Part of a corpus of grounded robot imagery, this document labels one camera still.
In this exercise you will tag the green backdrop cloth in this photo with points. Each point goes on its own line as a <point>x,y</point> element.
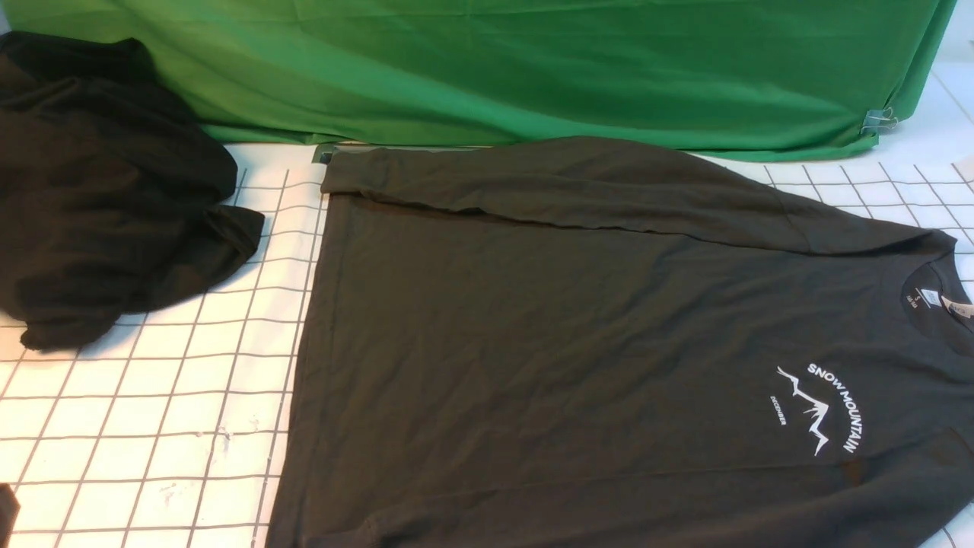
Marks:
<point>761,81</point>

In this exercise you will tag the gray metal bar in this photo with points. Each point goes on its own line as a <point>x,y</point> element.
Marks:
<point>323,154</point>

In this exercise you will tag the black crumpled garment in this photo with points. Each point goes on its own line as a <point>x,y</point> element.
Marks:
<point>113,199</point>

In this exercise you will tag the gray long sleeve shirt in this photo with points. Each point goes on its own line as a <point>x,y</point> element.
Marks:
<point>595,343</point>

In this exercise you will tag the metal binder clip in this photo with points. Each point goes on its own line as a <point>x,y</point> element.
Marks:
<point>878,121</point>

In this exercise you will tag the white grid paper mat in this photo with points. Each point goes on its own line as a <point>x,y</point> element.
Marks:
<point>173,430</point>

